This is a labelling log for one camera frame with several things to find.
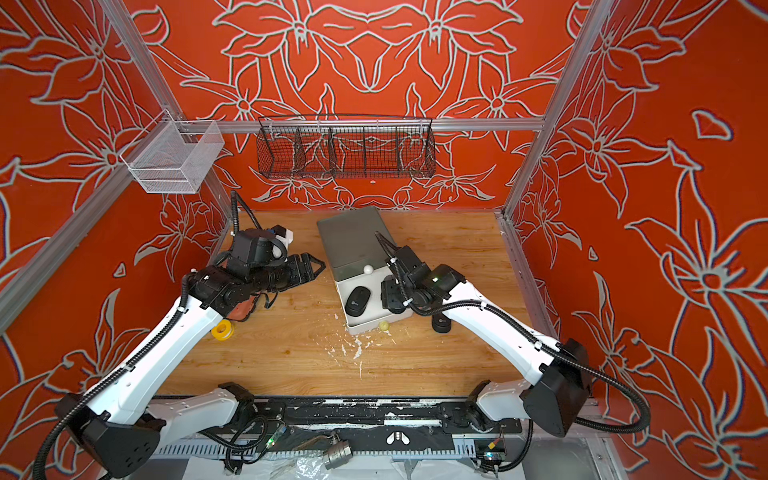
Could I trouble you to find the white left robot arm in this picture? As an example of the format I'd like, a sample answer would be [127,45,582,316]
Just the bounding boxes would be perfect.
[32,223,325,479]

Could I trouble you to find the black wire wall basket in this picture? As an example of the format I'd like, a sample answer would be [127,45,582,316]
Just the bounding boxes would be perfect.
[256,115,437,180]

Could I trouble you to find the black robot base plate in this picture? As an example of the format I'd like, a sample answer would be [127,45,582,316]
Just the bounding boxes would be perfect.
[254,396,526,459]

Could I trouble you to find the grey AOC mouse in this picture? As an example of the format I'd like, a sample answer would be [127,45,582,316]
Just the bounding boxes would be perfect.
[380,276,407,314]

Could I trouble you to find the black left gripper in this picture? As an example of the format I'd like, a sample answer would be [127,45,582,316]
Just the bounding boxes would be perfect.
[251,251,329,294]

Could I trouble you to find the white mesh wall basket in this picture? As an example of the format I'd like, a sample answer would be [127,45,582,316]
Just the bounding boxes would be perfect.
[118,109,224,197]

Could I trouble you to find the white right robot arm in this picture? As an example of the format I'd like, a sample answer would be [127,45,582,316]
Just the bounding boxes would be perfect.
[375,233,651,438]

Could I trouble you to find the metal cylinder fitting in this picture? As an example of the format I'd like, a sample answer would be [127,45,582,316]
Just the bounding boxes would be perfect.
[323,441,353,470]

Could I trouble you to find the yellow tape roll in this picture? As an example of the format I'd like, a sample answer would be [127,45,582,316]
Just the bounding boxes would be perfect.
[211,319,234,341]

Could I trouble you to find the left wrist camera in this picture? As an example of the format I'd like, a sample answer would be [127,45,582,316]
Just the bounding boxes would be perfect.
[270,225,294,260]

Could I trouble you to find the aluminium frame rail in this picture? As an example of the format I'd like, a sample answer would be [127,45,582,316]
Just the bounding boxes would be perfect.
[176,117,544,134]

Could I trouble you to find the white drawer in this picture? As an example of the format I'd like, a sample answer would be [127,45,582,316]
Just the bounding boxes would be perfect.
[335,265,413,335]

